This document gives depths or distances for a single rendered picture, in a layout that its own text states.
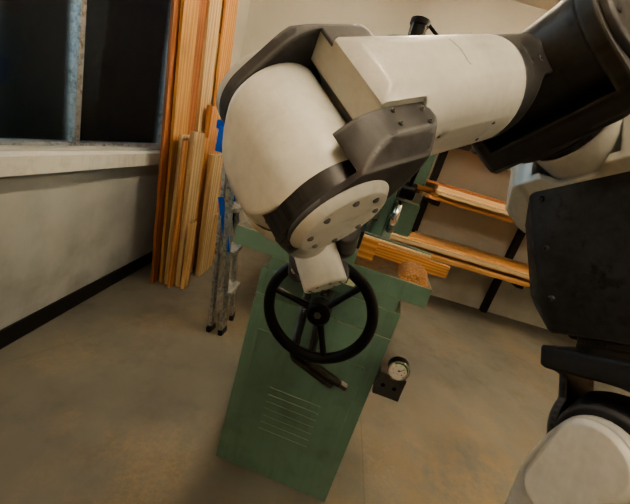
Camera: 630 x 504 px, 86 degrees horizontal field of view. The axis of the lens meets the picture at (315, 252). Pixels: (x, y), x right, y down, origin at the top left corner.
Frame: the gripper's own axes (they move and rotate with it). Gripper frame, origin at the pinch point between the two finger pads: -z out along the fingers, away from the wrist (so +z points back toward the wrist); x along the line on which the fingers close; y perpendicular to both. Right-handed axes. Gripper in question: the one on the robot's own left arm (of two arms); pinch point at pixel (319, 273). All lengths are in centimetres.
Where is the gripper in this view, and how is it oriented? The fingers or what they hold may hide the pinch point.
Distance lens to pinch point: 72.2
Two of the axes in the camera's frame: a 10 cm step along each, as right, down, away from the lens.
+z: -0.5, -2.4, -9.7
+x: 10.0, 0.3, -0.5
